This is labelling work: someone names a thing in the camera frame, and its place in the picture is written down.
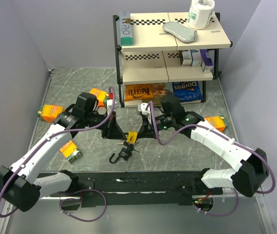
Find orange snack box front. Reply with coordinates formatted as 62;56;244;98
59;140;83;164

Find grey sponge pouch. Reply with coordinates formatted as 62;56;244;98
162;21;198;43

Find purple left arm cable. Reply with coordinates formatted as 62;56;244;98
0;86;116;218

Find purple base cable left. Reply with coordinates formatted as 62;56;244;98
59;187;109;222

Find white blue carton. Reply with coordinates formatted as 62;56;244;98
191;49;202;67

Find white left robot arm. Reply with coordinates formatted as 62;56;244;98
0;92;127;212

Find teal rio box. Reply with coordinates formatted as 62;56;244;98
119;11;133;46

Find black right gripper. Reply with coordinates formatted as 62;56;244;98
135;113;174;140

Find blue doritos bag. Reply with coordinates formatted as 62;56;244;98
172;81;203;102

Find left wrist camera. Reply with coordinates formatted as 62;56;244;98
104;93;114;113

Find yellow padlock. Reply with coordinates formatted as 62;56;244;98
125;131;138;144

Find orange green snack box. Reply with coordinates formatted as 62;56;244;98
89;88;110;106

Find black key bunch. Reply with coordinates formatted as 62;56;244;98
117;141;139;152

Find orange box by right arm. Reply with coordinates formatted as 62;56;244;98
204;116;228;132

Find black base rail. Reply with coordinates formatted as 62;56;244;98
52;171;223;208

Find beige two-tier shelf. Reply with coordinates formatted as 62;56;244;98
113;12;233;107

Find orange green striped box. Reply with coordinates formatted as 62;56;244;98
37;104;65;122

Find purple white carton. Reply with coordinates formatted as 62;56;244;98
200;49;214;74

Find white toilet paper roll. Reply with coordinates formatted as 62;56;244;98
186;0;215;30

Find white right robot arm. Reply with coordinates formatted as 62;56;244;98
137;94;270;197

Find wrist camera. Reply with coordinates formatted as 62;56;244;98
104;93;114;113
137;101;154;126

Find white small carton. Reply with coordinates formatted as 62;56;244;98
180;50;192;66

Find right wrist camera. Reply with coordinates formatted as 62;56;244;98
137;101;154;126

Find kettle chips bag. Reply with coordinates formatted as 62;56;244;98
124;83;175;109

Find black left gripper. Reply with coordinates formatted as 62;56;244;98
85;110;126;140

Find black padlock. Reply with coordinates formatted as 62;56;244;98
109;147;133;164

